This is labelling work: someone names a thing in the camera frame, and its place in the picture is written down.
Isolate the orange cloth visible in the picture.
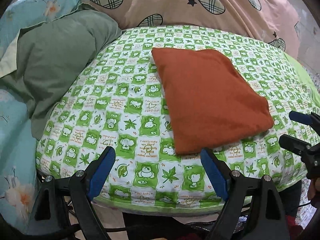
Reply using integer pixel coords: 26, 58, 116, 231
151, 48, 274, 154

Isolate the light blue floral quilt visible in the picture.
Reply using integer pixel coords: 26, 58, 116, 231
1, 0, 80, 236

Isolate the green white patterned bedsheet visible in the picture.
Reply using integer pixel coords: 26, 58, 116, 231
36, 25, 319, 216

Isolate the pink heart pattern pillow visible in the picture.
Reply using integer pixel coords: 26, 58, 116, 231
82, 0, 299, 57

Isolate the grey-green pillow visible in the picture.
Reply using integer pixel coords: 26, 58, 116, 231
1, 3, 122, 139

